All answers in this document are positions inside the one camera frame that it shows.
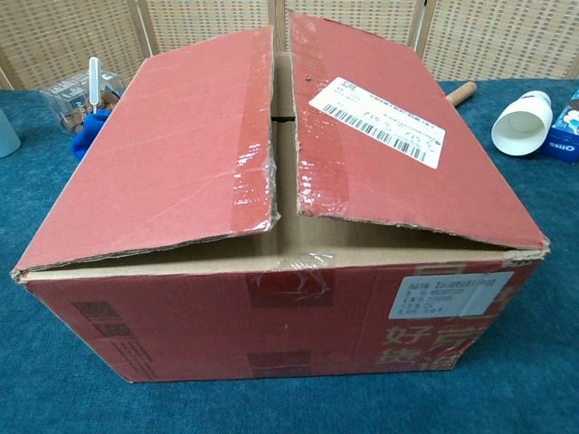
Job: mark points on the red cardboard shipping box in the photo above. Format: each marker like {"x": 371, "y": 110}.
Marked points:
{"x": 181, "y": 316}

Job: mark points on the blue Oreo package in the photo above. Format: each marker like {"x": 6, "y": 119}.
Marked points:
{"x": 565, "y": 135}

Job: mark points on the blue cloth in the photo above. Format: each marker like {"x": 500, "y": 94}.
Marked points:
{"x": 88, "y": 133}

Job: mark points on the clear bag of brown snacks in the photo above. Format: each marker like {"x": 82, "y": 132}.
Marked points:
{"x": 68, "y": 97}

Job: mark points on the teal fabric table cover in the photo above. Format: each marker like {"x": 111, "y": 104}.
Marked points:
{"x": 45, "y": 316}

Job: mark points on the wicker folding screen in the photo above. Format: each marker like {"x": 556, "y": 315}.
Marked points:
{"x": 68, "y": 36}

